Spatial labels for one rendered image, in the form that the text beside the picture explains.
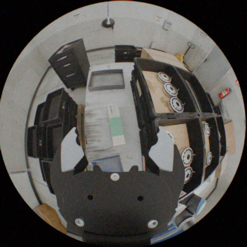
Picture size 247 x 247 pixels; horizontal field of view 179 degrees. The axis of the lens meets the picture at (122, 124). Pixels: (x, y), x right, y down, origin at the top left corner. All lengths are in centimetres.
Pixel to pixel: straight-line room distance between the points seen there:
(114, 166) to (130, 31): 341
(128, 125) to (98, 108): 23
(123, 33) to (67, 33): 185
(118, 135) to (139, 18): 335
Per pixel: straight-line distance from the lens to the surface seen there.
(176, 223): 73
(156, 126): 27
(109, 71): 74
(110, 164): 48
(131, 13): 329
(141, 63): 57
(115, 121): 42
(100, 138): 48
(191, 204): 72
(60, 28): 350
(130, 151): 47
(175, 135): 45
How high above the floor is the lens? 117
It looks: 75 degrees down
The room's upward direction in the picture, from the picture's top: 10 degrees clockwise
